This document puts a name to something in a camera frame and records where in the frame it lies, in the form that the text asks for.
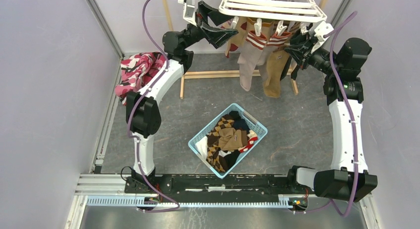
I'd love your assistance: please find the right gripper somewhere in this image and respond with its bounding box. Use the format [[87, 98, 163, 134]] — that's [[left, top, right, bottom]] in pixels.
[[285, 37, 342, 75]]

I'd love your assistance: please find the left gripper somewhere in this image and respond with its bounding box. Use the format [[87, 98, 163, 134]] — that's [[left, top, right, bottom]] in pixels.
[[182, 1, 239, 50]]

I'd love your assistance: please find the beige pink sock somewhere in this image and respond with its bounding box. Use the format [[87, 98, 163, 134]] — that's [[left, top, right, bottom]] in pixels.
[[257, 31, 292, 80]]

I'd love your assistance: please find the tan ribbed sock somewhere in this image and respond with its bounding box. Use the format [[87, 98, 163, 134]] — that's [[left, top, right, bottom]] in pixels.
[[263, 50, 290, 98], [218, 127, 248, 152]]

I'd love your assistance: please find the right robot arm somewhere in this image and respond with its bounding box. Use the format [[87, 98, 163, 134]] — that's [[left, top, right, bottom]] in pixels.
[[285, 32, 378, 202]]

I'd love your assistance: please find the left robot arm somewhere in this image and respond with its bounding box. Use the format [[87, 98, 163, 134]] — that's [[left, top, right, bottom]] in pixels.
[[125, 0, 238, 193]]

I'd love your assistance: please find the wooden hanger stand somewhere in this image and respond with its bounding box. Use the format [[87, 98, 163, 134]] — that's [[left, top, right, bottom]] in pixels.
[[162, 0, 328, 100]]

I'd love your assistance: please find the red purple striped sock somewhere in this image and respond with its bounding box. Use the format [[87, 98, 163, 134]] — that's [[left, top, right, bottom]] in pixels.
[[225, 17, 248, 58]]

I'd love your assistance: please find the pink camouflage cloth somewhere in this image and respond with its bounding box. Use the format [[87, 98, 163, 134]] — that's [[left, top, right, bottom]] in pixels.
[[114, 52, 165, 105]]

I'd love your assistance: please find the navy blue sock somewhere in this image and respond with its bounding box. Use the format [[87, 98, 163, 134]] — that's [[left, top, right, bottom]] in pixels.
[[232, 119, 250, 133]]

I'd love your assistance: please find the brown yellow checked sock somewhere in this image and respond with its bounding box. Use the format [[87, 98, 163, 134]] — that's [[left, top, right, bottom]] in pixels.
[[206, 114, 234, 173]]

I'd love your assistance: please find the red santa sock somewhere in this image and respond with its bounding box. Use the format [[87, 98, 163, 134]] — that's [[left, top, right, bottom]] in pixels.
[[239, 130, 258, 153]]

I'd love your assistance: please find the light blue laundry basket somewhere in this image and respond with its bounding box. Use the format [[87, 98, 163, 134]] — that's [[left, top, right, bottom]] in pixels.
[[188, 103, 267, 179]]

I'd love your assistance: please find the white cloth in basket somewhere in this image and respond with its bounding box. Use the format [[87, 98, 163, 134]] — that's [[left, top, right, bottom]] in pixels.
[[195, 136, 208, 160]]

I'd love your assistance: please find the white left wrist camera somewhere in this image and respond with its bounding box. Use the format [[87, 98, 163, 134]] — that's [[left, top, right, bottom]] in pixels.
[[177, 0, 197, 26]]

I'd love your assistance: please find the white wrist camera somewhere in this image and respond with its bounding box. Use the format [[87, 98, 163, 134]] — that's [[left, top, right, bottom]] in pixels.
[[309, 21, 334, 54], [177, 0, 197, 26]]

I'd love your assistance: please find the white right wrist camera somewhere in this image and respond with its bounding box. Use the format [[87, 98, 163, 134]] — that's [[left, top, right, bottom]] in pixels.
[[309, 21, 334, 54]]

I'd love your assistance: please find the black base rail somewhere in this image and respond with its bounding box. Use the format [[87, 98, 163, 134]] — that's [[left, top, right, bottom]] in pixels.
[[123, 174, 314, 204]]

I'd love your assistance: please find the light blue cable tray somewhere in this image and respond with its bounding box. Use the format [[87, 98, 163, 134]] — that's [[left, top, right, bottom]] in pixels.
[[86, 196, 292, 209]]

